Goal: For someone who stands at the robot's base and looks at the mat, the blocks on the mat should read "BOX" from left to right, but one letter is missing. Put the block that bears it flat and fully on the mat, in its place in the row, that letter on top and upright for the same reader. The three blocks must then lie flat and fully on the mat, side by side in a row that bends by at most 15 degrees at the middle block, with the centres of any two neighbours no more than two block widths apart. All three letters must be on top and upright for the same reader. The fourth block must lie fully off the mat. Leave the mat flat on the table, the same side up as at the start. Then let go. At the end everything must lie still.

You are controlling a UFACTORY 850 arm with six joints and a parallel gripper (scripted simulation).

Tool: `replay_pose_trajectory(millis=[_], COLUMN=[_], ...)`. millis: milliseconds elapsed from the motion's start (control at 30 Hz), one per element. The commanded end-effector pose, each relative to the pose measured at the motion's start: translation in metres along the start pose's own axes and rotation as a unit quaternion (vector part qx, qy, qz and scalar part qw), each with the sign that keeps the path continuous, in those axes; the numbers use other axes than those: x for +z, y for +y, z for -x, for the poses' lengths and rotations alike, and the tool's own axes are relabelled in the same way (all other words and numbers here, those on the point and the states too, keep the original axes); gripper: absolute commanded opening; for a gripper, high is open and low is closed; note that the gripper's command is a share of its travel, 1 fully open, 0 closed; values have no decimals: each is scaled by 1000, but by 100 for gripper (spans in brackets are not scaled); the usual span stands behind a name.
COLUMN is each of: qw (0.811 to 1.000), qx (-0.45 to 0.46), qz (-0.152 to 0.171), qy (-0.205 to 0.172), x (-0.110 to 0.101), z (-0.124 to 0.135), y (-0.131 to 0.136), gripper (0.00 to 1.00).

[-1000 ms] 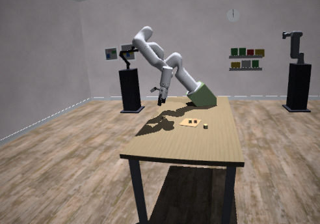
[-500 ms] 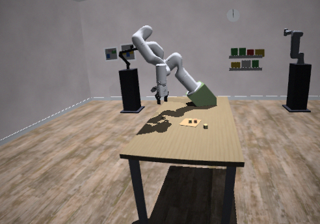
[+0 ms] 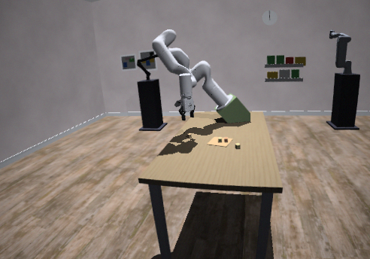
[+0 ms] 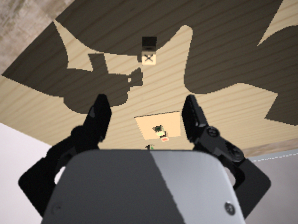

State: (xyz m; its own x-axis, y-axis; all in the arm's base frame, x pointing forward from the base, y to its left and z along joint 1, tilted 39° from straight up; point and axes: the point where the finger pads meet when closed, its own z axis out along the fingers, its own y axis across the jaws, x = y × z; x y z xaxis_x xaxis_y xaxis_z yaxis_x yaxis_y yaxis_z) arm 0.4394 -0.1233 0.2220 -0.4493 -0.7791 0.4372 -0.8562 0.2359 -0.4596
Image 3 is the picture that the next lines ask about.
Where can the brown square mat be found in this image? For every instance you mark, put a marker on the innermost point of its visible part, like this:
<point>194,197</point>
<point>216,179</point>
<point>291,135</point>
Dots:
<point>214,141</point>

